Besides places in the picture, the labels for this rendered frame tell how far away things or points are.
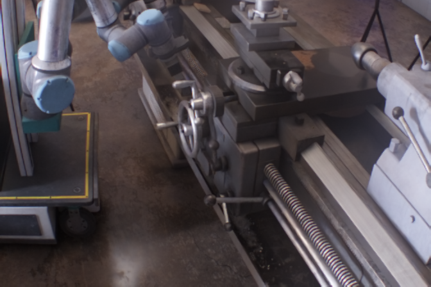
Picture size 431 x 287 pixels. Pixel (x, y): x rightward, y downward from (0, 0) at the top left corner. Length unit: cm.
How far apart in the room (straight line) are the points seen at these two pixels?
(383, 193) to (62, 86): 105
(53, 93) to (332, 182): 92
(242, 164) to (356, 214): 44
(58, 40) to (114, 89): 188
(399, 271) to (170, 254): 132
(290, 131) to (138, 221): 113
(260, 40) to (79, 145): 112
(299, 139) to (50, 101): 81
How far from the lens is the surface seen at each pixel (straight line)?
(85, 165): 237
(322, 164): 157
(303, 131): 163
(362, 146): 189
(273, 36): 175
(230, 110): 169
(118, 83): 360
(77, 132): 258
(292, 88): 158
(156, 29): 186
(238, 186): 173
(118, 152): 296
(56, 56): 171
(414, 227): 136
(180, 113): 197
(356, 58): 164
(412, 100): 139
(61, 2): 165
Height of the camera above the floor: 178
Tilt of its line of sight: 34 degrees down
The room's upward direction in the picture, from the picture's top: 4 degrees clockwise
